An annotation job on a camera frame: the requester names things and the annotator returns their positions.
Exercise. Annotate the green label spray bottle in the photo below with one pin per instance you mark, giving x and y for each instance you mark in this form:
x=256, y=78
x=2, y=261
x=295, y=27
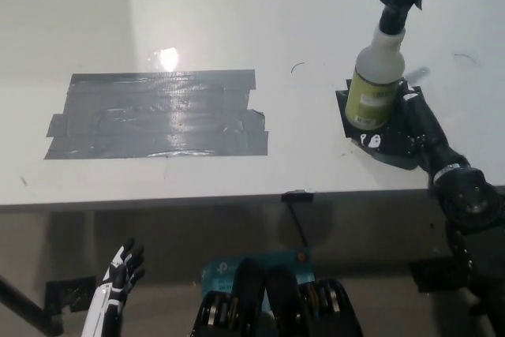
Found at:
x=375, y=84

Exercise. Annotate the black metal table leg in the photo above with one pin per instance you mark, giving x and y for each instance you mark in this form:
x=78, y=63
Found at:
x=31, y=307

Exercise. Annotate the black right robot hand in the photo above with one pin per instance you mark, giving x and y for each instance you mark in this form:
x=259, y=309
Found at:
x=406, y=143

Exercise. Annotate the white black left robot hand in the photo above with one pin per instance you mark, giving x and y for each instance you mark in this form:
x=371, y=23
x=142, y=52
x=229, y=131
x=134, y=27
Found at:
x=114, y=272

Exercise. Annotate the large grey tape patch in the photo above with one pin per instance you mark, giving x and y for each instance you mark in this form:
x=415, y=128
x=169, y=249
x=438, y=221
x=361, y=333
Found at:
x=158, y=116

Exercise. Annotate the small black edge clip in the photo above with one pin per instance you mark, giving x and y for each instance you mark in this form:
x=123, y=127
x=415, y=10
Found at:
x=297, y=195

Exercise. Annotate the square black tape patch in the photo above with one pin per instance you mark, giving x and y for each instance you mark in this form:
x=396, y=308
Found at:
x=341, y=110

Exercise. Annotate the black teal robot torso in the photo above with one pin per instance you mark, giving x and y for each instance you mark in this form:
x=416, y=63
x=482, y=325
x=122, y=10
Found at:
x=276, y=301

